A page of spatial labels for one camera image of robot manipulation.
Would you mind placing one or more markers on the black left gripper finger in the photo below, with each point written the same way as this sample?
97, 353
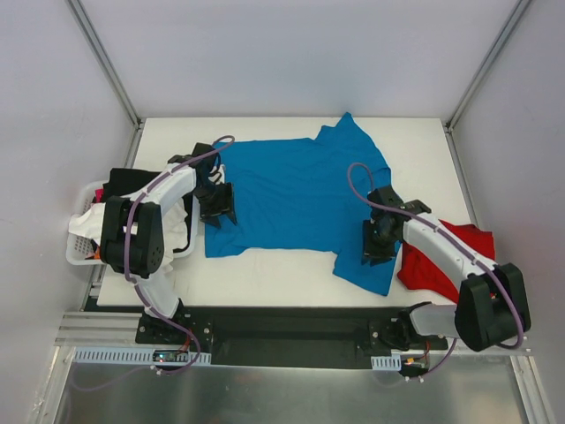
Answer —
230, 211
214, 221

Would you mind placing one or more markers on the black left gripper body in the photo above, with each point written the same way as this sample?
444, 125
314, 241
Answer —
216, 203

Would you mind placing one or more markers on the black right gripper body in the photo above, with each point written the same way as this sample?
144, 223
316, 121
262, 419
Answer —
377, 245

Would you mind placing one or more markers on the blue t-shirt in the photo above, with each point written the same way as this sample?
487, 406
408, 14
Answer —
302, 194

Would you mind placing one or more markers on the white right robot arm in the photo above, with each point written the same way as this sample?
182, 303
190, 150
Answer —
492, 307

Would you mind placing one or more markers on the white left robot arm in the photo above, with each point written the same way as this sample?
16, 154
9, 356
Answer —
132, 240

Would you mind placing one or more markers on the black t-shirt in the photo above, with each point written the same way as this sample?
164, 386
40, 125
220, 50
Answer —
124, 181

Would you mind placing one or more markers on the pink garment in basket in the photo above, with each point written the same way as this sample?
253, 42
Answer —
98, 196

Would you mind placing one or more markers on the white slotted cable duct right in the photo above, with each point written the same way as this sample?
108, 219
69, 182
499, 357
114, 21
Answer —
391, 363

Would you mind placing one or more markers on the white slotted cable duct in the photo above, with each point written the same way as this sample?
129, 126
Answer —
391, 363
139, 356

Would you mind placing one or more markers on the aluminium frame post left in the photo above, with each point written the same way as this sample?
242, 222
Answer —
86, 27

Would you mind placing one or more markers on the aluminium frame post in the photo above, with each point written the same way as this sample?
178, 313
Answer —
86, 27
500, 41

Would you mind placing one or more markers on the black robot base mount plate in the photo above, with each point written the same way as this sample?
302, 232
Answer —
327, 354

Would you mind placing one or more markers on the aluminium frame post right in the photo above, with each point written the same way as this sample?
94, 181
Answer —
500, 41

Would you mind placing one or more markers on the aluminium table edge rail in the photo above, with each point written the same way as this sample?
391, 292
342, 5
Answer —
130, 329

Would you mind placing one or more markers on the white slotted cable duct left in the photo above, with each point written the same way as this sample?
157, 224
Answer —
139, 356

